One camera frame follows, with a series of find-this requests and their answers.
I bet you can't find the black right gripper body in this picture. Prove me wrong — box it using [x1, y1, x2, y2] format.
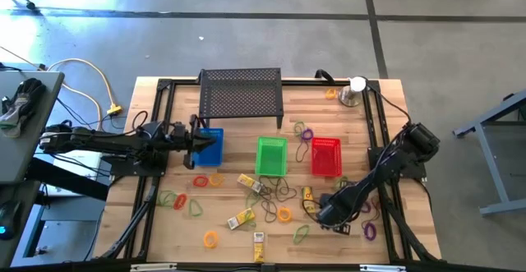
[316, 192, 350, 228]

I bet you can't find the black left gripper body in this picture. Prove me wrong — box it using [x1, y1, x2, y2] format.
[168, 114, 198, 170]

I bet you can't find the red plastic basket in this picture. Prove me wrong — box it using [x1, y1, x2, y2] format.
[310, 136, 344, 178]

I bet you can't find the grey desk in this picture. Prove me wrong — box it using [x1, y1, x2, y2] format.
[0, 69, 66, 185]

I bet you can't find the black desk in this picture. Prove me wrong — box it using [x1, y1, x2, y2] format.
[0, 180, 47, 271]

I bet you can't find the blue plastic basket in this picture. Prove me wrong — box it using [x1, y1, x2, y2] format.
[192, 127, 225, 168]

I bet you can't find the black perforated metal shelf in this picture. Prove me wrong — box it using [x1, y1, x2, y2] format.
[198, 67, 285, 130]

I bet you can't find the green plastic basket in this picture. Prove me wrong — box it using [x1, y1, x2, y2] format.
[254, 136, 289, 178]

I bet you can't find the white box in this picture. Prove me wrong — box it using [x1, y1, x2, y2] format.
[53, 150, 103, 179]

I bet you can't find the white light bulb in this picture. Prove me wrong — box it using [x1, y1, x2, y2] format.
[348, 76, 367, 93]

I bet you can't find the black grey work glove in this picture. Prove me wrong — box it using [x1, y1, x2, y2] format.
[0, 77, 48, 139]

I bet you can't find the black computer mouse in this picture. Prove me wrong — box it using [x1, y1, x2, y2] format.
[0, 200, 22, 241]

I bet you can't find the silver frame bracket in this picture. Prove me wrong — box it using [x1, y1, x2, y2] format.
[359, 264, 408, 272]
[130, 263, 178, 272]

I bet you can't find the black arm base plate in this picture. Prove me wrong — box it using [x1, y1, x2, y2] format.
[107, 155, 168, 178]
[367, 145, 428, 180]

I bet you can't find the yellow extension cord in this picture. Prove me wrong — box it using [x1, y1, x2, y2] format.
[60, 83, 103, 131]
[46, 58, 124, 116]

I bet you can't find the black lamp cable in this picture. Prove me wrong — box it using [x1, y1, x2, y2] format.
[363, 85, 413, 126]

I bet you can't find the black cable loop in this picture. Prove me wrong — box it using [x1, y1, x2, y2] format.
[314, 69, 337, 85]

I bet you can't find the grey metal table frame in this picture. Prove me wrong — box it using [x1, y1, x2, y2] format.
[453, 89, 526, 218]

